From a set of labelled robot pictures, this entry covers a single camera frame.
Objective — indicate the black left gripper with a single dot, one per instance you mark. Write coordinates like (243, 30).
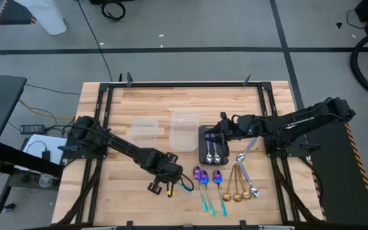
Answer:
(171, 174)

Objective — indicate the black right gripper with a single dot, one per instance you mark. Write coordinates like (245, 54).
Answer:
(235, 129)

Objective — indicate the dark grey plastic bin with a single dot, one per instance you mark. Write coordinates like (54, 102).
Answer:
(202, 153)

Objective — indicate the gold spoon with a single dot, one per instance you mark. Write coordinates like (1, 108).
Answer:
(227, 196)
(237, 197)
(246, 195)

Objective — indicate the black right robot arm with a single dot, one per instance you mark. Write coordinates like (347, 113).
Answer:
(299, 123)

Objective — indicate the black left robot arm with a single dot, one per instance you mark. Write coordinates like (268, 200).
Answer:
(120, 147)

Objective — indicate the large clear plastic bin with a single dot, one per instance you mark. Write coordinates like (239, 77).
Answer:
(184, 134)

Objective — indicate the small clear plastic bin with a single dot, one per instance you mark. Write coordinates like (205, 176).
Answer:
(144, 134)

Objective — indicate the white light bar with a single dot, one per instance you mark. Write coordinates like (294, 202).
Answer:
(101, 228)
(276, 227)

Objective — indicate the white box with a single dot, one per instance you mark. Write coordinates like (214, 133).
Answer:
(56, 143)

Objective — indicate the clear plastic cup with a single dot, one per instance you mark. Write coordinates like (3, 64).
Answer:
(46, 180)

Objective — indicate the small black charger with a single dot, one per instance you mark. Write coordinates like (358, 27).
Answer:
(46, 155)

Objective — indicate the large black hazard-striped mat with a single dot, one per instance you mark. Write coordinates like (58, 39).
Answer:
(340, 175)

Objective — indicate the black power adapter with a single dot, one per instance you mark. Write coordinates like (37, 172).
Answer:
(32, 129)

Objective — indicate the white plastic sack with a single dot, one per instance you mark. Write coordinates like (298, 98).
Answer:
(43, 16)

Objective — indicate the small black hazard-striped mat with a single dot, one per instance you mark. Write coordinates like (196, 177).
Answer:
(14, 14)

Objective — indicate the black aluminium frame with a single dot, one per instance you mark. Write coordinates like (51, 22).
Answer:
(184, 84)

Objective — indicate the black frame clamp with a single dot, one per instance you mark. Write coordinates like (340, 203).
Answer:
(129, 80)
(246, 80)
(242, 224)
(129, 224)

